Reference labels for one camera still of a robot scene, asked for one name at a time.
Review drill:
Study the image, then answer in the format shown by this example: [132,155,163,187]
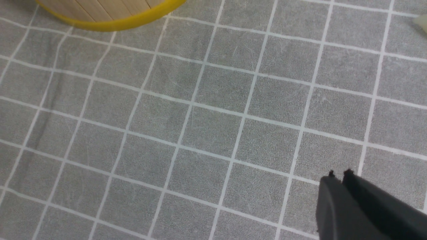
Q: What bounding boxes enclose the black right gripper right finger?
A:
[343,169,427,240]

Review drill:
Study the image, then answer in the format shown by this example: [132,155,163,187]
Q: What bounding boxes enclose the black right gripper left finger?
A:
[316,170,390,240]

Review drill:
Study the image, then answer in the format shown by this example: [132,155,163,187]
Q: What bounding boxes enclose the bamboo steamer tray yellow rim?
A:
[36,0,186,32]

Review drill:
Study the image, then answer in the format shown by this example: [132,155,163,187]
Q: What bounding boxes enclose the grey checkered tablecloth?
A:
[1,0,426,240]

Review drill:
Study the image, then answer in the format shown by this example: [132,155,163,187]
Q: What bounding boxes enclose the pale green dumpling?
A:
[413,14,427,33]

